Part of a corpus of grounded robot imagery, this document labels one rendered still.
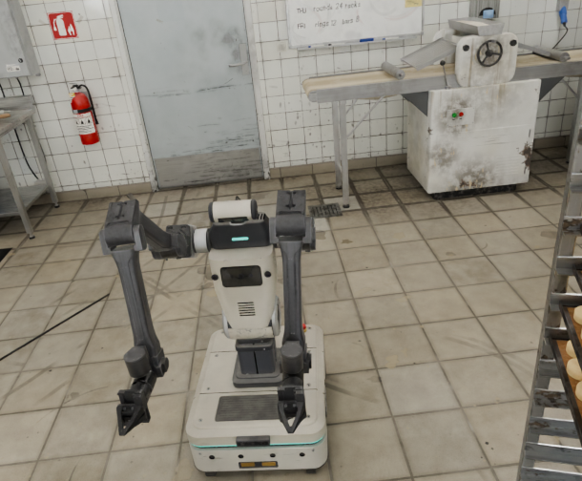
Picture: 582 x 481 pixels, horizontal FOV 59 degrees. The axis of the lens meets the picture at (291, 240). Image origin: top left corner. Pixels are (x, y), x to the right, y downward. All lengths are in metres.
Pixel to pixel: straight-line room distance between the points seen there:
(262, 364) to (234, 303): 0.31
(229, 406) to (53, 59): 3.52
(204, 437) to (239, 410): 0.16
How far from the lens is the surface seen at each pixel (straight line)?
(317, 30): 4.62
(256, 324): 1.97
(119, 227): 1.43
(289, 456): 2.09
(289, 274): 1.35
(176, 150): 4.88
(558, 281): 1.22
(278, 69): 4.64
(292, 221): 1.31
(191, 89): 4.72
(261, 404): 2.08
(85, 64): 4.82
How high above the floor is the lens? 1.72
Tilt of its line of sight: 28 degrees down
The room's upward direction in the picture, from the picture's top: 6 degrees counter-clockwise
